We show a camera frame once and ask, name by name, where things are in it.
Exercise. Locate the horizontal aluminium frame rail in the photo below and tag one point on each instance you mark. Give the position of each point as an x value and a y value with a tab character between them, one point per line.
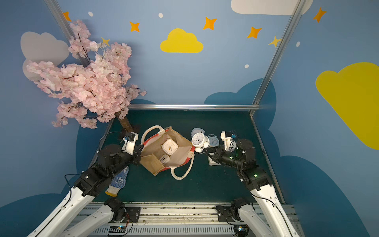
193	107

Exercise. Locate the small white rectangular clock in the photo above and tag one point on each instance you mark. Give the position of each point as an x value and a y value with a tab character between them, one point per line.
164	159

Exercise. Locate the brown artificial tree trunk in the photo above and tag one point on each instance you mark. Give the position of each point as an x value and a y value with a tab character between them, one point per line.
125	124

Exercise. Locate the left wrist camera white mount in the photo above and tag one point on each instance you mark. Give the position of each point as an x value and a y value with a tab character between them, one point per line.
129	139

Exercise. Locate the cream square analog clock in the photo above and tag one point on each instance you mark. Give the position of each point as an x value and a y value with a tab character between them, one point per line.
170	147

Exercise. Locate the white rectangular digital clock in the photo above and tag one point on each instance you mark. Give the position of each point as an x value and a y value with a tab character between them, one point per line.
212	163

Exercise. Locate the aluminium frame post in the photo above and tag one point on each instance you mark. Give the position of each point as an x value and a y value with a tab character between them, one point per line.
60	18
288	32

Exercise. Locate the right aluminium frame post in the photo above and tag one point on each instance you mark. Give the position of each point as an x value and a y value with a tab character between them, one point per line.
288	32

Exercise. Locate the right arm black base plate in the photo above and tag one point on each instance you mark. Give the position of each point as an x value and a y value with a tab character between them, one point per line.
225	214

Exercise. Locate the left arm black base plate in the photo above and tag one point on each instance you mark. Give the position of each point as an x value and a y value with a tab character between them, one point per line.
131	214

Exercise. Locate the small green circuit board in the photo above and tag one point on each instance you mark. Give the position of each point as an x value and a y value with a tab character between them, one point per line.
117	230

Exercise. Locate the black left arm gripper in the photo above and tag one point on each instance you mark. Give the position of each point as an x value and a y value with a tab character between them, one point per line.
135	154

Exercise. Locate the pink cherry blossom foliage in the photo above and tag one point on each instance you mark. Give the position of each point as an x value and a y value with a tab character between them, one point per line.
89	94

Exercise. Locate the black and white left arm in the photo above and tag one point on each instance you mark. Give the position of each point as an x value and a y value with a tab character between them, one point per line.
111	161

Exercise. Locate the blue twin bell alarm clock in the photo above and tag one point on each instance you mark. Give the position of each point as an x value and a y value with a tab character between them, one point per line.
213	141

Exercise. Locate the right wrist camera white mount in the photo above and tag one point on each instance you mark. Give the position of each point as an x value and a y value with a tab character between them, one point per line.
229	141

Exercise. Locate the white twin bell alarm clock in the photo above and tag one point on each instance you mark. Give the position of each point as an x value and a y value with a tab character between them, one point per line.
200	141

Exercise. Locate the front aluminium mounting rail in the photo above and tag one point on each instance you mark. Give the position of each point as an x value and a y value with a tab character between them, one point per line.
169	220

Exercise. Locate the left aluminium frame post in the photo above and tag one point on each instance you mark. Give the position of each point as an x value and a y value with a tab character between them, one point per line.
60	18

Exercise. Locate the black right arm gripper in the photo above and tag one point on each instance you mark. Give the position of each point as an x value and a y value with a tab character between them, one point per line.
215	153

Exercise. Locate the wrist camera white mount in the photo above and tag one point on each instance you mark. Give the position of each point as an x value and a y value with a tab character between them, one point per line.
129	139
229	141

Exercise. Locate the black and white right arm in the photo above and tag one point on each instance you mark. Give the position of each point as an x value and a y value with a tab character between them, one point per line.
259	184

